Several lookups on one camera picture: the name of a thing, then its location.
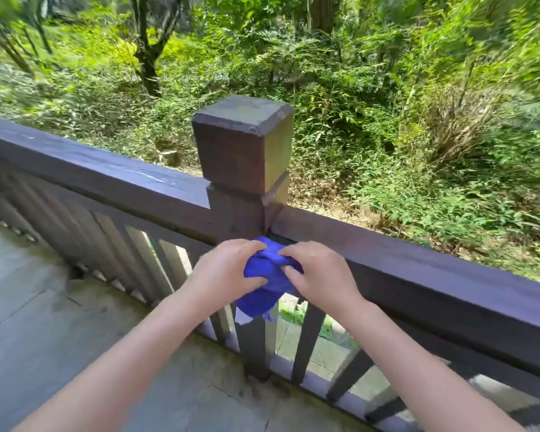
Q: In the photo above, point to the person's left hand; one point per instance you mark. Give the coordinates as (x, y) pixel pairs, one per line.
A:
(220, 274)

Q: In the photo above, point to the person's right hand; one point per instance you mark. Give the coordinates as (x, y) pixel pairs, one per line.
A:
(328, 278)

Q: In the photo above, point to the blue cleaning cloth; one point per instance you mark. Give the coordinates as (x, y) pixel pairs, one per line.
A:
(258, 303)

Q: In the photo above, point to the dark wooden railing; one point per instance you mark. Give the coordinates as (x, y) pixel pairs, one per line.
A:
(94, 170)

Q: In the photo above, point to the person's right forearm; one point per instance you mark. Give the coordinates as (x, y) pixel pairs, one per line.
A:
(423, 377)

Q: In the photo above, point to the person's left forearm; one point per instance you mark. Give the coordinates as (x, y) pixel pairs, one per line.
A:
(117, 368)

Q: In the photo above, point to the green shrub thicket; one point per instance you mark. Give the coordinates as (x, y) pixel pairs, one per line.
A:
(387, 107)

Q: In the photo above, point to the forked dark tree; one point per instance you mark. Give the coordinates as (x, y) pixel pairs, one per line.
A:
(147, 62)

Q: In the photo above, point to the straight brown tree trunk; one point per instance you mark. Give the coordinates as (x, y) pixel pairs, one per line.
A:
(323, 13)

